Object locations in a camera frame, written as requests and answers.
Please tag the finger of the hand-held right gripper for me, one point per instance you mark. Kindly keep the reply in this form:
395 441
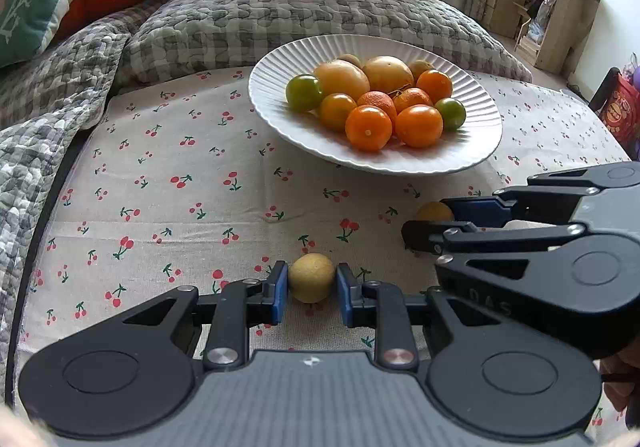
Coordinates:
480 211
425 234

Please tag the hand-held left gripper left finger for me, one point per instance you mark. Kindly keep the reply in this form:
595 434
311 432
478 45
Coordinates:
281 294

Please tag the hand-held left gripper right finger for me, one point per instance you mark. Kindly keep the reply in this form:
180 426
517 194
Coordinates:
345 294

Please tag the small brownish orange fruit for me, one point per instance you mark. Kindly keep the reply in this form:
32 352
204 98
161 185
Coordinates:
420 67
434 211

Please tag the small pale yellow fruit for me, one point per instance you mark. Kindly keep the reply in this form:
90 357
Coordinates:
311 277
350 60

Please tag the small green cherry tomato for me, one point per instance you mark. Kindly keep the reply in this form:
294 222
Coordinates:
450 113

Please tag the orange cherry tomato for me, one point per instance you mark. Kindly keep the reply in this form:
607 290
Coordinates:
434 84
419 125
368 127

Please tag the orange mandarin with stem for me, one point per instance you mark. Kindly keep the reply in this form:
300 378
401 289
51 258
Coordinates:
412 99

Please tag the white ribbed plate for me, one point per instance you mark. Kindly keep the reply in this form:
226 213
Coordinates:
300 147

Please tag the pale speckled yellow fruit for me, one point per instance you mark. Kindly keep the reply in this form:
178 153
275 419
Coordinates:
387 73

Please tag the large golden yellow fruit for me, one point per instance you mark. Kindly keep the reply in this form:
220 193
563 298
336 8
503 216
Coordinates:
345 77

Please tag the large green cherry tomato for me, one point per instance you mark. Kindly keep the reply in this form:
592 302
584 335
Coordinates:
304 92

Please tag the person's right hand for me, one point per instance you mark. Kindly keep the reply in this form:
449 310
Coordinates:
615 387

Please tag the cherry print cloth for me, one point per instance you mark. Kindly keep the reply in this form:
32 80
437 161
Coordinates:
175 227

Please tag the red bag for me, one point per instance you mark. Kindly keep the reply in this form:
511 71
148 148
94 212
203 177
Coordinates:
620 102

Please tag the grey checked quilted cushion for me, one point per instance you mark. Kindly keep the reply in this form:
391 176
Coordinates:
300 22

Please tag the grey checked quilt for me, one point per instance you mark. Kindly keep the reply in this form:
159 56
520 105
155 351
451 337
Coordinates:
45 102

